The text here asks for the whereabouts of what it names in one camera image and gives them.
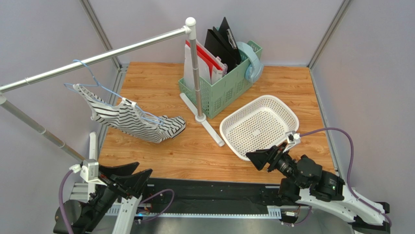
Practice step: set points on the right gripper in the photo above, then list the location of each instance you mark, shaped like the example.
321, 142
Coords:
274, 159

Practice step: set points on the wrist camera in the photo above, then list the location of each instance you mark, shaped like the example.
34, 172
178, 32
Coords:
293, 138
89, 171

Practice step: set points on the white document folder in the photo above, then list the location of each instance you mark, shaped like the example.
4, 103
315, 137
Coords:
203, 70

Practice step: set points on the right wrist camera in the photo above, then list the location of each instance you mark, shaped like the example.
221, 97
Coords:
293, 138

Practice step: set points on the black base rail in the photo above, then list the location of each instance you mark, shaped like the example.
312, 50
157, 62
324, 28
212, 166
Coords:
211, 199

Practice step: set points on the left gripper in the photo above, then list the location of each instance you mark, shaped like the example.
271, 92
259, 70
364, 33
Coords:
133, 184

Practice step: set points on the black clipboard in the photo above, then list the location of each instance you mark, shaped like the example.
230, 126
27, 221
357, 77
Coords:
225, 36

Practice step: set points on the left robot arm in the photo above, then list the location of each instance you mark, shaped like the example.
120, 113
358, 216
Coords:
77, 217

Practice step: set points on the black white striped tank top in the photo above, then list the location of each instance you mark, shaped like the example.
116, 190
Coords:
129, 119

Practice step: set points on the green plastic file basket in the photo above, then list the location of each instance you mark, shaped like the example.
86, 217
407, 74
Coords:
216, 97

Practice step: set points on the silver clothes rack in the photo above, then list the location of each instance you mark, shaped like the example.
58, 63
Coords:
188, 29

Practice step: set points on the red folder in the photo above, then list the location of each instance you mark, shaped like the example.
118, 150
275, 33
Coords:
209, 58

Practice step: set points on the white perforated plastic basket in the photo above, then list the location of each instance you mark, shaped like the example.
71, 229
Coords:
257, 125

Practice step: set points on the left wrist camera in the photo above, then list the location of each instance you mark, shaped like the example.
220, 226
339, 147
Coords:
89, 171

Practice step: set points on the blue wire hanger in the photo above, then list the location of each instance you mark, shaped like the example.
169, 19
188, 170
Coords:
98, 84

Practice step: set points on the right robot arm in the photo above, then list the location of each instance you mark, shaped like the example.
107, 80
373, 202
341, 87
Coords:
306, 183

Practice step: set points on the black folder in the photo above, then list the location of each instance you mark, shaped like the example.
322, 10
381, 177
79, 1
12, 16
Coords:
213, 45

